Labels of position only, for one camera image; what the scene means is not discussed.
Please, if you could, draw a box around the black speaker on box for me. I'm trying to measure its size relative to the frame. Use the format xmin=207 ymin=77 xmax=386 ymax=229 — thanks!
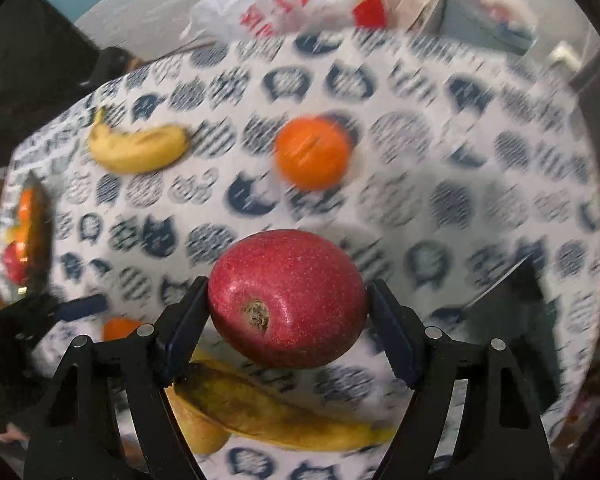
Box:
xmin=79 ymin=47 xmax=145 ymax=91

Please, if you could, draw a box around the cat pattern tablecloth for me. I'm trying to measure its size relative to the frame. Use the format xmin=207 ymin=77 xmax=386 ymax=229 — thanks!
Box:
xmin=0 ymin=28 xmax=600 ymax=480

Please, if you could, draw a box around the yellow red pear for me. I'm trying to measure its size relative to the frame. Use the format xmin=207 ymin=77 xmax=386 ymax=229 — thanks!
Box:
xmin=164 ymin=346 xmax=232 ymax=456

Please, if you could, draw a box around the red white box of trash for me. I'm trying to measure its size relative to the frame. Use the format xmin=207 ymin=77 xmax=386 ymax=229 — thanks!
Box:
xmin=302 ymin=0 xmax=389 ymax=32

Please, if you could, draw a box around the large orange top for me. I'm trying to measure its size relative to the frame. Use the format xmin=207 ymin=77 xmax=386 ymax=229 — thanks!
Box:
xmin=17 ymin=188 xmax=34 ymax=224

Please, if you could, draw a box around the white plastic bag red print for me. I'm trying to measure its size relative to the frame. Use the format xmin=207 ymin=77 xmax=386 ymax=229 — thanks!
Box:
xmin=181 ymin=0 xmax=306 ymax=42

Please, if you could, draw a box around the person's left hand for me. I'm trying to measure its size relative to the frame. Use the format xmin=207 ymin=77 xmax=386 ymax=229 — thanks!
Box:
xmin=0 ymin=422 xmax=29 ymax=444

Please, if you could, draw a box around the yellow banana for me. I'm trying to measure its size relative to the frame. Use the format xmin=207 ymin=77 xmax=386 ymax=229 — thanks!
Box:
xmin=87 ymin=108 xmax=189 ymax=174

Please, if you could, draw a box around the small orange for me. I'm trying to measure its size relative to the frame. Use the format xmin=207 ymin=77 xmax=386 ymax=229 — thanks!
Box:
xmin=102 ymin=316 xmax=142 ymax=341
xmin=274 ymin=116 xmax=353 ymax=192

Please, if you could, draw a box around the spotted banana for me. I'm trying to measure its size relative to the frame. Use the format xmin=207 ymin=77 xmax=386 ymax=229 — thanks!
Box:
xmin=173 ymin=359 xmax=396 ymax=452

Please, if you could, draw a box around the red apple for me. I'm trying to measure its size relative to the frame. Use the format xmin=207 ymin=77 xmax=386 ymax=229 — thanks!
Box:
xmin=208 ymin=230 xmax=367 ymax=368
xmin=2 ymin=240 xmax=28 ymax=286

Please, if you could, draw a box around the black hanging coat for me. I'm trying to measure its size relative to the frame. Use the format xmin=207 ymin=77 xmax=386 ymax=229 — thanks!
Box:
xmin=0 ymin=0 xmax=99 ymax=168

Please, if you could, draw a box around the large orange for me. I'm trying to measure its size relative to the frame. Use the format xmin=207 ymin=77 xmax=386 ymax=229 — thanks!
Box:
xmin=17 ymin=188 xmax=34 ymax=224
xmin=5 ymin=223 xmax=31 ymax=260

